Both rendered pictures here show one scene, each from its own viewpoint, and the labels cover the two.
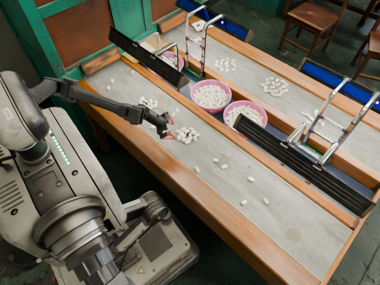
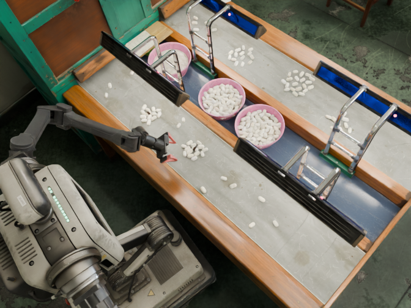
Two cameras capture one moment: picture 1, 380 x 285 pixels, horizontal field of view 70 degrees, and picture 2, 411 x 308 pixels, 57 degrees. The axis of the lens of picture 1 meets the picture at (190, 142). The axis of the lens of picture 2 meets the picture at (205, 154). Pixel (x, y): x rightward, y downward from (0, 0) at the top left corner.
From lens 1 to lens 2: 0.54 m
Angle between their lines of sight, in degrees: 9
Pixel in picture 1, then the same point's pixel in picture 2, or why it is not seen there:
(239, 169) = (249, 187)
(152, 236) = (162, 258)
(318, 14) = not seen: outside the picture
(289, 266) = (293, 289)
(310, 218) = (321, 241)
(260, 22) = not seen: outside the picture
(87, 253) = (87, 293)
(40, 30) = (27, 46)
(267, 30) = not seen: outside the picture
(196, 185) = (202, 208)
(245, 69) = (265, 60)
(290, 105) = (314, 106)
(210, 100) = (221, 104)
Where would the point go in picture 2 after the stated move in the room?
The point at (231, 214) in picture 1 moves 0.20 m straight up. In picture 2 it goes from (237, 238) to (236, 224)
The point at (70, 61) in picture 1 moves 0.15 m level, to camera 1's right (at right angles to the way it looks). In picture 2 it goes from (62, 69) to (87, 68)
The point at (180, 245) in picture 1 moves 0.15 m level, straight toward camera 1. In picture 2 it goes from (190, 266) to (192, 296)
